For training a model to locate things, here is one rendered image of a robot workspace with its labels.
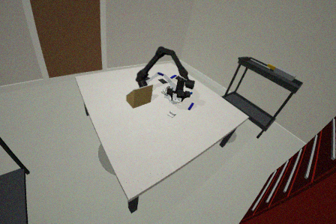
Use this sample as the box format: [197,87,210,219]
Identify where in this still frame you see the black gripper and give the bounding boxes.
[166,86,191,102]

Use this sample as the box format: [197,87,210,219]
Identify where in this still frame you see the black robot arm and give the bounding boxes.
[135,46,195,98]

